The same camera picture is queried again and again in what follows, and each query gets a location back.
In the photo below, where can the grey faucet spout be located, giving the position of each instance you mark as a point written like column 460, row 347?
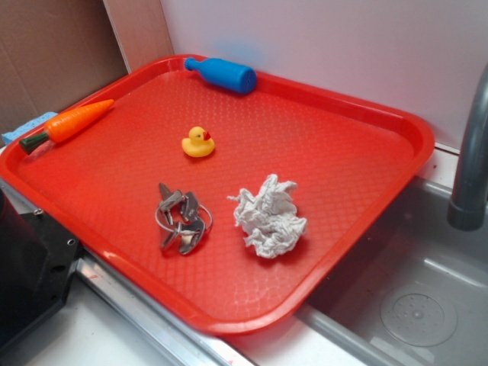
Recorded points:
column 467, row 205

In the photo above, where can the grey toy sink basin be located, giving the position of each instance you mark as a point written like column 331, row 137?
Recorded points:
column 412, row 291

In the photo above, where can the red plastic tray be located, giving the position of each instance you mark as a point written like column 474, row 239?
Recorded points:
column 350, row 158

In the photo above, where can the silver key bunch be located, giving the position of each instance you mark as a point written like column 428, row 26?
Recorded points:
column 182, row 218

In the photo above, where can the yellow rubber duck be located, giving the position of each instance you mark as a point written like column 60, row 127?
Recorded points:
column 198, row 143

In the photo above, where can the orange toy carrot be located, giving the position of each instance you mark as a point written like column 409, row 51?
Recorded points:
column 67, row 124

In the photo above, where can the brown cardboard panel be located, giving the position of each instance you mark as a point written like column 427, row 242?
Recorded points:
column 53, row 54

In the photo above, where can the blue toy bottle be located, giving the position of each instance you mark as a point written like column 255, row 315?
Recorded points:
column 225, row 74

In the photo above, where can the crumpled white paper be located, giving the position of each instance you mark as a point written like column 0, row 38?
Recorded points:
column 269, row 219

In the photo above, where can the blue sponge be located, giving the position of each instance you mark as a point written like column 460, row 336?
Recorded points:
column 9, row 137

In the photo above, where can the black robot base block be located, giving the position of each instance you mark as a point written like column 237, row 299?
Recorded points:
column 38, row 257

